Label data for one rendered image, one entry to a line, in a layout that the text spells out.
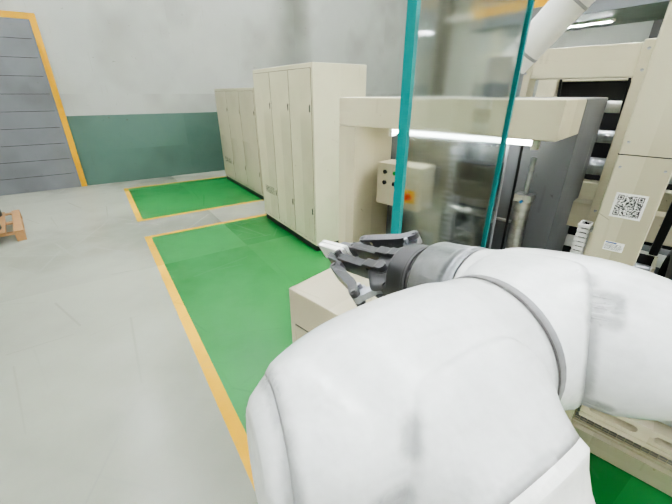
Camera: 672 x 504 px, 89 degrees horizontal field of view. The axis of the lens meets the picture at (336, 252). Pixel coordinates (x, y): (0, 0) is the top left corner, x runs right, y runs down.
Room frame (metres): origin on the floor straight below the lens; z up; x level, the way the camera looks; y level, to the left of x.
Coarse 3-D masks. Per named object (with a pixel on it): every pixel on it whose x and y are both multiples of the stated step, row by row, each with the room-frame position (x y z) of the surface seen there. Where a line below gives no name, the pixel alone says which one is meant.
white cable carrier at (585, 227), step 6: (582, 222) 1.09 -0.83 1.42; (588, 222) 1.08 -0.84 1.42; (582, 228) 1.06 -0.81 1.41; (588, 228) 1.04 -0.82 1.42; (576, 234) 1.06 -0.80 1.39; (582, 234) 1.05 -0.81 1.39; (588, 234) 1.05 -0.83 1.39; (576, 240) 1.06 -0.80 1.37; (582, 240) 1.05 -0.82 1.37; (576, 246) 1.06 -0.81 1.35; (582, 246) 1.04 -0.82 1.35; (570, 252) 1.06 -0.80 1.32; (576, 252) 1.05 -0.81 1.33; (582, 252) 1.05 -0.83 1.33
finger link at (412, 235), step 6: (378, 234) 0.46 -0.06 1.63; (384, 234) 0.45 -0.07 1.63; (390, 234) 0.44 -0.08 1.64; (396, 234) 0.44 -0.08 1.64; (402, 234) 0.43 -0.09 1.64; (408, 234) 0.42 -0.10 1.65; (414, 234) 0.41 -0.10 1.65; (360, 240) 0.47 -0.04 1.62; (366, 240) 0.46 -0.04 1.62; (372, 240) 0.45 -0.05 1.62; (378, 240) 0.45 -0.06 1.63; (384, 240) 0.44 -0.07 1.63; (390, 240) 0.43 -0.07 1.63; (396, 240) 0.42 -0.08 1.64; (402, 240) 0.42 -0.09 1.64; (378, 246) 0.45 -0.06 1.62; (384, 246) 0.44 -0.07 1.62; (390, 246) 0.44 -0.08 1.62; (396, 246) 0.43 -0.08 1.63; (402, 246) 0.42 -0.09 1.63
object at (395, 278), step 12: (396, 252) 0.35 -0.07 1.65; (408, 252) 0.34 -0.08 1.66; (420, 252) 0.33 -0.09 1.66; (396, 264) 0.33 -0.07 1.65; (408, 264) 0.32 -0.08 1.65; (372, 276) 0.37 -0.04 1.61; (384, 276) 0.36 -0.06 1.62; (396, 276) 0.32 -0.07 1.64; (408, 276) 0.31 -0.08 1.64; (372, 288) 0.35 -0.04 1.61; (384, 288) 0.34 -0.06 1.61; (396, 288) 0.32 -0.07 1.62
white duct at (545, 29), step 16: (560, 0) 1.45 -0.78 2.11; (576, 0) 1.42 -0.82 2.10; (592, 0) 1.42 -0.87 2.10; (544, 16) 1.48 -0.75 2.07; (560, 16) 1.44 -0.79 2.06; (576, 16) 1.44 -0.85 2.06; (544, 32) 1.47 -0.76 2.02; (560, 32) 1.47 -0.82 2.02; (528, 48) 1.50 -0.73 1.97; (544, 48) 1.49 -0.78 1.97; (528, 64) 1.52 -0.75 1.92
